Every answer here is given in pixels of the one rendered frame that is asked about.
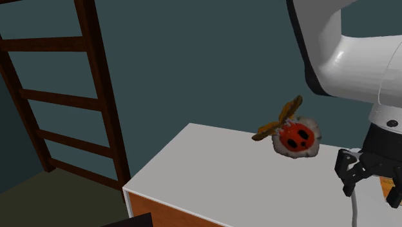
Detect orange object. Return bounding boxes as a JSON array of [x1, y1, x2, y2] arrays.
[[379, 175, 396, 199]]

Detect white cabinet with orange front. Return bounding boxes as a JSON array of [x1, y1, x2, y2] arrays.
[[122, 122, 402, 227]]

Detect red-faced plush toy, orange wings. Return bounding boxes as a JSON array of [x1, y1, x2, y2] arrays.
[[251, 95, 323, 159]]

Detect dark brown wooden ladder shelf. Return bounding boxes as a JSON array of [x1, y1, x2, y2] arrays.
[[0, 0, 131, 193]]

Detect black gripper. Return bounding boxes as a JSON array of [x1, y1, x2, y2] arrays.
[[334, 122, 402, 209]]

